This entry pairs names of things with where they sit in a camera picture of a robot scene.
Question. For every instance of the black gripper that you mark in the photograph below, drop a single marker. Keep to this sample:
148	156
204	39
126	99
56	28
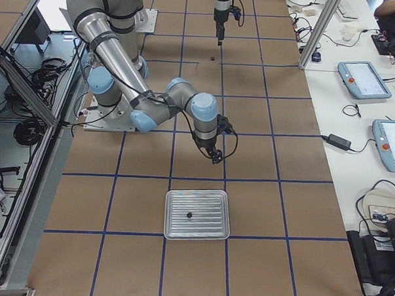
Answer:
205	145
219	17

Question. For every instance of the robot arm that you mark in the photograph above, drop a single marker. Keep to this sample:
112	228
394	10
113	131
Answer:
222	9
108	27

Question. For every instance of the silver ribbed metal tray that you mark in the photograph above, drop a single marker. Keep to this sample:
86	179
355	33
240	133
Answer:
210	220

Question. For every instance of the black power adapter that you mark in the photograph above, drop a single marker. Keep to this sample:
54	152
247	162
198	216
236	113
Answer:
339	142

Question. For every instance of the blue teach pendant far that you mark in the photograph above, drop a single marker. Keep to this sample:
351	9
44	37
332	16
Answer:
363	81

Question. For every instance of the blue teach pendant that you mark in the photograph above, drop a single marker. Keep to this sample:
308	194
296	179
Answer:
384	135
363	81

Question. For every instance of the blue teach pendant near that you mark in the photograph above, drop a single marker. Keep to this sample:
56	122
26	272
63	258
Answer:
384	135

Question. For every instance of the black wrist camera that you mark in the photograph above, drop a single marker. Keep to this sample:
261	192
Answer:
223	125

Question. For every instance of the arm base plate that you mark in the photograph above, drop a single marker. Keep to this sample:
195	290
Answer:
145	21
103	119

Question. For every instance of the aluminium frame post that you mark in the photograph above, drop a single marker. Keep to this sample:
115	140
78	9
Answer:
320	26

